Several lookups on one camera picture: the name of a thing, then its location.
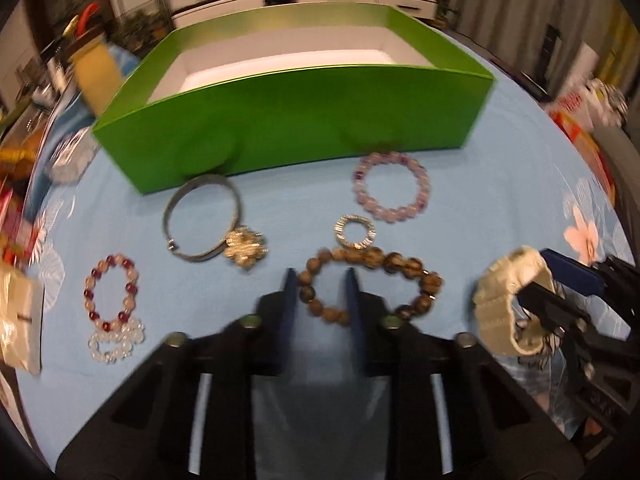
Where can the rhinestone butterfly hair clip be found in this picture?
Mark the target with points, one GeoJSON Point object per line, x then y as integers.
{"type": "Point", "coordinates": [245, 249]}

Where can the person's right hand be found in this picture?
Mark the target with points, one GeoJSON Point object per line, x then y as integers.
{"type": "Point", "coordinates": [597, 427]}

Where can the plastic bag with red print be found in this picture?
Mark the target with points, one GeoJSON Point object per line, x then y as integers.
{"type": "Point", "coordinates": [595, 102]}

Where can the clear toothpick box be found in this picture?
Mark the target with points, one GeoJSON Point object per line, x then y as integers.
{"type": "Point", "coordinates": [70, 160]}

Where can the yellow cup with brown lid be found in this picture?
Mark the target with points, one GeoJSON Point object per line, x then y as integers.
{"type": "Point", "coordinates": [97, 80]}

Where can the cream wristwatch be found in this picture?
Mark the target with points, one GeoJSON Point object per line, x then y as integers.
{"type": "Point", "coordinates": [500, 305]}

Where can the silver bangle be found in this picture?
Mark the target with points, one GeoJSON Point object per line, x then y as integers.
{"type": "Point", "coordinates": [172, 215]}

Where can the green cardboard box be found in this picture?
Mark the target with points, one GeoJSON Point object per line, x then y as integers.
{"type": "Point", "coordinates": [300, 120]}

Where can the blue floral tablecloth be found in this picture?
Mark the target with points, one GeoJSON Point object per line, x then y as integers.
{"type": "Point", "coordinates": [520, 170]}

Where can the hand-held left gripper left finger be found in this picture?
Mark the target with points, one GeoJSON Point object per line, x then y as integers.
{"type": "Point", "coordinates": [291, 310]}

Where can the potted plant in dark planter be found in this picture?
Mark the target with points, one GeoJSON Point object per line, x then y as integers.
{"type": "Point", "coordinates": [140, 27]}

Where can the white paper packet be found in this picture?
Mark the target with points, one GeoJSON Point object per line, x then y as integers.
{"type": "Point", "coordinates": [20, 320]}

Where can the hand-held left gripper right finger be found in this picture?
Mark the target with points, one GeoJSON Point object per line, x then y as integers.
{"type": "Point", "coordinates": [354, 315]}

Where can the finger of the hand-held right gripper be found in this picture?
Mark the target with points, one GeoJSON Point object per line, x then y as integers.
{"type": "Point", "coordinates": [550, 305]}
{"type": "Point", "coordinates": [570, 262]}

